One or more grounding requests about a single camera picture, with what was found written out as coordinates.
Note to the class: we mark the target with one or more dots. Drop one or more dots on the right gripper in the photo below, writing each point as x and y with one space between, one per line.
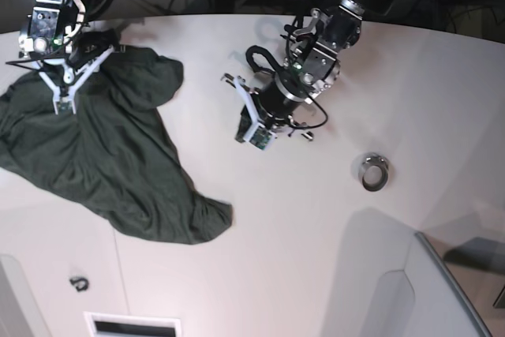
97 45

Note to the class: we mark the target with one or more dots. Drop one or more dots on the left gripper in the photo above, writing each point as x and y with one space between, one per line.
273 105

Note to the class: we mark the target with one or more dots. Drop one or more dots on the dark green t-shirt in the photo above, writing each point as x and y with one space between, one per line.
112 154

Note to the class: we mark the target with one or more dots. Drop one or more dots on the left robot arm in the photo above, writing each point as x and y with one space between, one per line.
319 31

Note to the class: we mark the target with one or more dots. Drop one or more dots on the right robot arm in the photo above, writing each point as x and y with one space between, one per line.
57 43

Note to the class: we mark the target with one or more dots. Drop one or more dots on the grey tape roll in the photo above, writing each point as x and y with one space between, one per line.
372 170

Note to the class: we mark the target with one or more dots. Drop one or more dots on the small black clip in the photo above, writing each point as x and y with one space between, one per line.
79 283

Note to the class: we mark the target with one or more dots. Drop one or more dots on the white table cable slot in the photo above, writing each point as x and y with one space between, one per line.
104 324

